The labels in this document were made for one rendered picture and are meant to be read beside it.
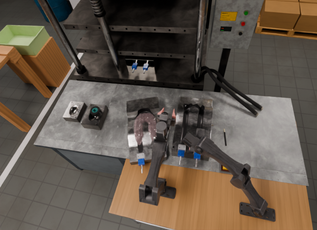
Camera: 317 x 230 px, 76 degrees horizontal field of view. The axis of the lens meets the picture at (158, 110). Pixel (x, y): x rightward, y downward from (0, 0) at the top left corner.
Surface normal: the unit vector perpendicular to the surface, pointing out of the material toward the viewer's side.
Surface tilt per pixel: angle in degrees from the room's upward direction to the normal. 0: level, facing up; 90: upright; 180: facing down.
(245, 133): 0
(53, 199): 0
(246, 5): 90
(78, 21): 0
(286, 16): 90
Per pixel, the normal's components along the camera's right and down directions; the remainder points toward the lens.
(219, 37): -0.18, 0.82
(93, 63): -0.09, -0.55
